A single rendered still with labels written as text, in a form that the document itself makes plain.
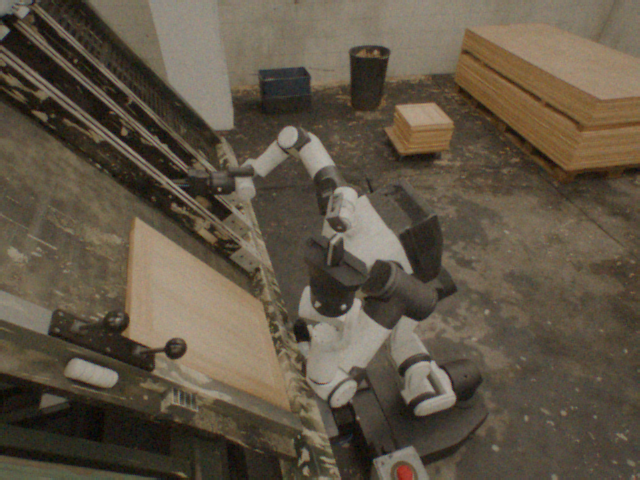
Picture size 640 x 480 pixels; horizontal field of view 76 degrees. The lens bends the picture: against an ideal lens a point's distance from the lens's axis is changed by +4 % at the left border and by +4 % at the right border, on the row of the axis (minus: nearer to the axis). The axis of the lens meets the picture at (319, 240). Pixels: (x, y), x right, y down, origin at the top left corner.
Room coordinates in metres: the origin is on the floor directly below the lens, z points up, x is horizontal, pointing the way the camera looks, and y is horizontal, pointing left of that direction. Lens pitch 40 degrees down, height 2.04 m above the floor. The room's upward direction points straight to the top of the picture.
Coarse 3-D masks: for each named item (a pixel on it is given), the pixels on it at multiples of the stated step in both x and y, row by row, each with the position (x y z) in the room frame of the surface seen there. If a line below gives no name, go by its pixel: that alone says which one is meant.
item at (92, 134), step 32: (0, 32) 1.04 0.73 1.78; (0, 64) 1.01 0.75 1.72; (32, 96) 1.02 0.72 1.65; (64, 96) 1.09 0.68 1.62; (64, 128) 1.03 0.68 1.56; (96, 128) 1.07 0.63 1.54; (128, 160) 1.07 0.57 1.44; (160, 192) 1.09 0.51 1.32; (192, 224) 1.11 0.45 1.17; (224, 224) 1.20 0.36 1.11; (256, 256) 1.18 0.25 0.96
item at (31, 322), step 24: (0, 312) 0.39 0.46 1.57; (24, 312) 0.41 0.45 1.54; (48, 312) 0.43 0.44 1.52; (0, 336) 0.38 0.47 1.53; (24, 336) 0.38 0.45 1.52; (48, 336) 0.39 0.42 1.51; (96, 360) 0.40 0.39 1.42; (168, 360) 0.48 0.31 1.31; (144, 384) 0.42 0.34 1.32; (168, 384) 0.43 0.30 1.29; (192, 384) 0.45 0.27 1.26; (216, 384) 0.49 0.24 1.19; (216, 408) 0.45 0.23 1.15; (240, 408) 0.47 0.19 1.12; (264, 408) 0.51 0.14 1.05; (288, 432) 0.50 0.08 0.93
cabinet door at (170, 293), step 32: (128, 256) 0.74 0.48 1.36; (160, 256) 0.82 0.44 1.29; (192, 256) 0.93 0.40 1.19; (128, 288) 0.63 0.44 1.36; (160, 288) 0.69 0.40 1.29; (192, 288) 0.78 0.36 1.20; (224, 288) 0.90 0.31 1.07; (160, 320) 0.59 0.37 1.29; (192, 320) 0.66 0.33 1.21; (224, 320) 0.75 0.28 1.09; (256, 320) 0.87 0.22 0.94; (160, 352) 0.50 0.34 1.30; (192, 352) 0.56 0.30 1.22; (224, 352) 0.63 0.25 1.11; (256, 352) 0.71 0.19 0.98; (256, 384) 0.59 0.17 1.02
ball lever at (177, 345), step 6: (168, 342) 0.42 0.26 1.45; (174, 342) 0.42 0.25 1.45; (180, 342) 0.42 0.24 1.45; (138, 348) 0.44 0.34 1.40; (144, 348) 0.45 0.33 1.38; (156, 348) 0.43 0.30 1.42; (162, 348) 0.43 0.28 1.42; (168, 348) 0.41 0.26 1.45; (174, 348) 0.41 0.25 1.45; (180, 348) 0.41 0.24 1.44; (186, 348) 0.42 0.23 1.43; (132, 354) 0.43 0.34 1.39; (138, 354) 0.44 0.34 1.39; (144, 354) 0.44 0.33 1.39; (168, 354) 0.40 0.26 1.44; (174, 354) 0.40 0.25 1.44; (180, 354) 0.40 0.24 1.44
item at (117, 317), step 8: (112, 312) 0.40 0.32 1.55; (120, 312) 0.40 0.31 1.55; (104, 320) 0.39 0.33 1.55; (112, 320) 0.39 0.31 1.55; (120, 320) 0.39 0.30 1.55; (128, 320) 0.40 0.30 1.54; (72, 328) 0.42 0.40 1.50; (80, 328) 0.42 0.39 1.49; (88, 328) 0.41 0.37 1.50; (104, 328) 0.38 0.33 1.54; (112, 328) 0.38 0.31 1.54; (120, 328) 0.38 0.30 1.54
